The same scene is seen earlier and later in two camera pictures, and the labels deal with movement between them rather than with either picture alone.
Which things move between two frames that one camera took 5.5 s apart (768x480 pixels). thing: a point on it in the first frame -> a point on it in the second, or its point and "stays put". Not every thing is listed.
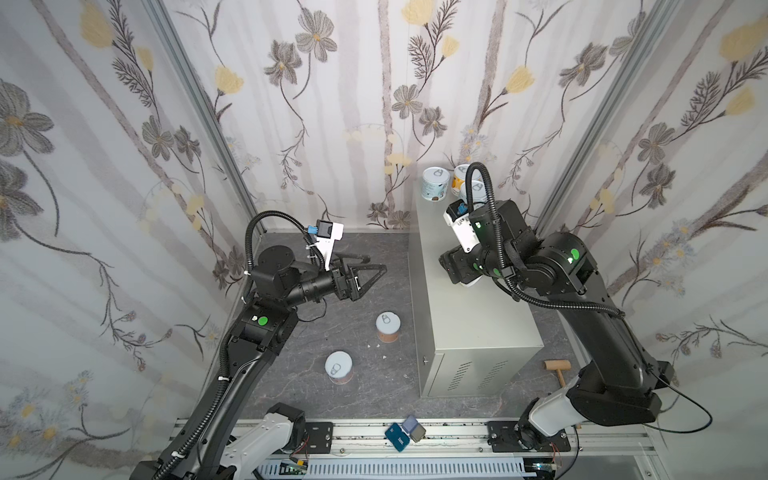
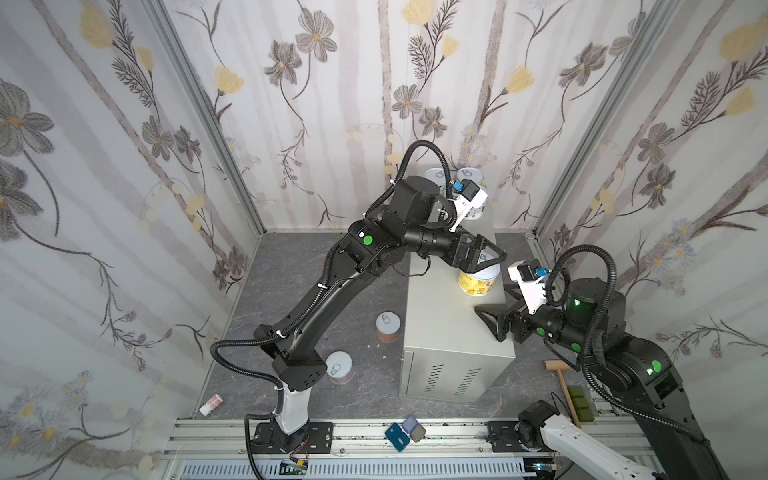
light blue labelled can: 435,181 stays put
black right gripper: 452,266 -> 513,323
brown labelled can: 387,325 stays put
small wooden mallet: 558,366 stays put
